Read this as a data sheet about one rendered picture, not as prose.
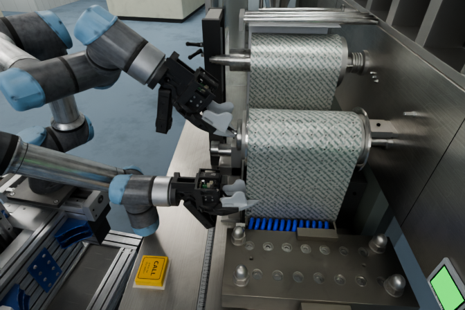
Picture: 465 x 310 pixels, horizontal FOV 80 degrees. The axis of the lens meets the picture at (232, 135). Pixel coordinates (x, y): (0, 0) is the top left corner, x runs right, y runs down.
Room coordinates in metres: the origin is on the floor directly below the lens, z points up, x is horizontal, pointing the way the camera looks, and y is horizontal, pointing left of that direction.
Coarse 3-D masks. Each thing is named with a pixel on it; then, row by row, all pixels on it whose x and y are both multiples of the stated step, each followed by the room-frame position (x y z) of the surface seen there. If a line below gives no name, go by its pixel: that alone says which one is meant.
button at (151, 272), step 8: (144, 256) 0.41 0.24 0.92; (152, 256) 0.41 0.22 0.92; (160, 256) 0.41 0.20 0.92; (144, 264) 0.38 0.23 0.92; (152, 264) 0.38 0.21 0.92; (160, 264) 0.38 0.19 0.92; (144, 272) 0.36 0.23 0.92; (152, 272) 0.36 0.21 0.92; (160, 272) 0.36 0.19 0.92; (136, 280) 0.34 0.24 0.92; (144, 280) 0.34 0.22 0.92; (152, 280) 0.34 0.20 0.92; (160, 280) 0.34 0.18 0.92
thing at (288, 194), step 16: (256, 176) 0.46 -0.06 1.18; (272, 176) 0.45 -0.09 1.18; (288, 176) 0.45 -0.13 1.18; (304, 176) 0.45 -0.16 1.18; (320, 176) 0.45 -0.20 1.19; (336, 176) 0.45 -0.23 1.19; (256, 192) 0.46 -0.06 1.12; (272, 192) 0.45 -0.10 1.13; (288, 192) 0.45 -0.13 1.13; (304, 192) 0.45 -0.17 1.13; (320, 192) 0.45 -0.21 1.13; (336, 192) 0.44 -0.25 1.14; (256, 208) 0.46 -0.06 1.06; (272, 208) 0.45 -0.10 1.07; (288, 208) 0.45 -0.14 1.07; (304, 208) 0.45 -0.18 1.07; (320, 208) 0.45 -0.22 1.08; (336, 208) 0.44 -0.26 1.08
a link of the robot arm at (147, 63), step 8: (144, 48) 0.50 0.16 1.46; (152, 48) 0.51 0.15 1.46; (144, 56) 0.49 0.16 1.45; (152, 56) 0.50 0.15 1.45; (160, 56) 0.51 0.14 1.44; (136, 64) 0.48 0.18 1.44; (144, 64) 0.48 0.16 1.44; (152, 64) 0.49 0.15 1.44; (160, 64) 0.50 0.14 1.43; (128, 72) 0.49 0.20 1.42; (136, 72) 0.48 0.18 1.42; (144, 72) 0.48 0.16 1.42; (152, 72) 0.48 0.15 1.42; (144, 80) 0.48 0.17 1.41
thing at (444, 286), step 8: (440, 272) 0.23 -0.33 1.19; (432, 280) 0.23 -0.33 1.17; (440, 280) 0.22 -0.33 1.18; (448, 280) 0.21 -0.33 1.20; (440, 288) 0.21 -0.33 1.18; (448, 288) 0.20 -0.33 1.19; (456, 288) 0.19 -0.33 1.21; (440, 296) 0.20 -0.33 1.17; (448, 296) 0.19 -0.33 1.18; (456, 296) 0.19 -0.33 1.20; (448, 304) 0.19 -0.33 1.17; (456, 304) 0.18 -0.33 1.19
